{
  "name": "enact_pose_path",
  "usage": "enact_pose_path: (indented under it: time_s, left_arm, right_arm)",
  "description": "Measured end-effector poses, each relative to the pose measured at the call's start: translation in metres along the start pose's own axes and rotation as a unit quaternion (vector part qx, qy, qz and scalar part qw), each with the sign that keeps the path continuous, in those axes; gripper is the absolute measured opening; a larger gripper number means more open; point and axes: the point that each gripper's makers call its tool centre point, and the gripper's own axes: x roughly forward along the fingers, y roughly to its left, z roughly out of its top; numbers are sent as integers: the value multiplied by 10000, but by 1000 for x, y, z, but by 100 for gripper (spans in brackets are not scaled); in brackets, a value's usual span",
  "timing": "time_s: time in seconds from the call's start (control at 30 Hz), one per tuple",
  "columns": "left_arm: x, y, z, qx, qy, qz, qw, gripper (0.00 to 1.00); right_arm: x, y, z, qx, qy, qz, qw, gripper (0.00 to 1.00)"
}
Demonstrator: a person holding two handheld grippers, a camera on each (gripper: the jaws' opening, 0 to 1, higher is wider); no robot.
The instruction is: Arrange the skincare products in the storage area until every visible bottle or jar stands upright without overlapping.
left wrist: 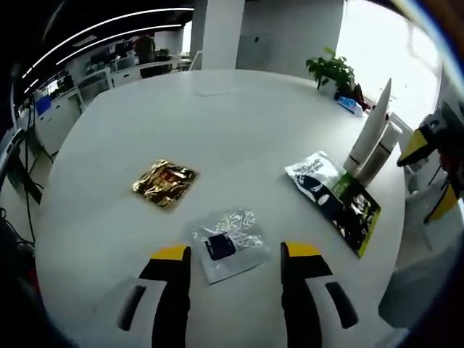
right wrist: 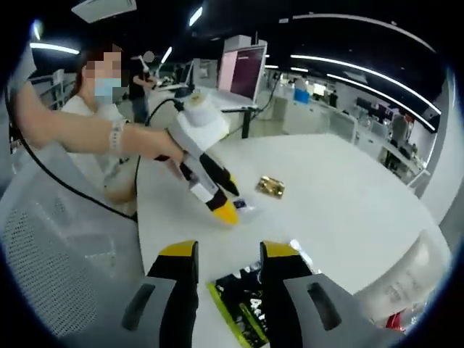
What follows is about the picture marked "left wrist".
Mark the row of white office desks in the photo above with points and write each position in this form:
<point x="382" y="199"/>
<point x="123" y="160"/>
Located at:
<point x="108" y="72"/>

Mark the gold foil skincare sachet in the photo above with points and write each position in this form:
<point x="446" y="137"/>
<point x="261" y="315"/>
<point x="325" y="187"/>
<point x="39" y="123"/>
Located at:
<point x="165" y="181"/>

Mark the black wall switch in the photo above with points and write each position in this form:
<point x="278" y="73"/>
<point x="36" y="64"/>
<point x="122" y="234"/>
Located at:
<point x="256" y="38"/>

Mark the potted green plant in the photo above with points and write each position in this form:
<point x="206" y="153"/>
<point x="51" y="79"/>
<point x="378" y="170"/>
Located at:
<point x="331" y="69"/>

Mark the curved ceiling light strip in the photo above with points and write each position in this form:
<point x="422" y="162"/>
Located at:
<point x="108" y="38"/>
<point x="108" y="22"/>

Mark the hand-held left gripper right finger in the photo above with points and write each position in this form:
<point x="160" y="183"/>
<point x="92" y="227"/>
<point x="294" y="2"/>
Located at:
<point x="301" y="290"/>

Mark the white mesh office chair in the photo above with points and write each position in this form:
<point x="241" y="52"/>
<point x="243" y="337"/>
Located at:
<point x="413" y="290"/>

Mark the blue tissue packet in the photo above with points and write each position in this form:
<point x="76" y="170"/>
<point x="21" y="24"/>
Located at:
<point x="349" y="105"/>

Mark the clear plastic skincare sachet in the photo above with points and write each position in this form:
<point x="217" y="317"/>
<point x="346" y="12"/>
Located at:
<point x="232" y="243"/>

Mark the tall white skincare tube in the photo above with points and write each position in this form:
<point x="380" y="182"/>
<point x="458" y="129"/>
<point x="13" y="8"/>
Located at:
<point x="369" y="130"/>

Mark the green silver skincare sachet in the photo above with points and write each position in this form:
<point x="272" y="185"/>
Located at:
<point x="337" y="195"/>

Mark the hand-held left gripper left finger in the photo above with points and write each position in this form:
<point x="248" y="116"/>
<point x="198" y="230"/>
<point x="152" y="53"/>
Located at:
<point x="170" y="290"/>

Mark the blue plastic bin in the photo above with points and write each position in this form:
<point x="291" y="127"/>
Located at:
<point x="43" y="105"/>

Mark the dark red bag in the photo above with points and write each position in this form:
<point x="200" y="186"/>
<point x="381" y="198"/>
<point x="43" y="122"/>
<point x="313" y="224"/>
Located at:
<point x="359" y="96"/>

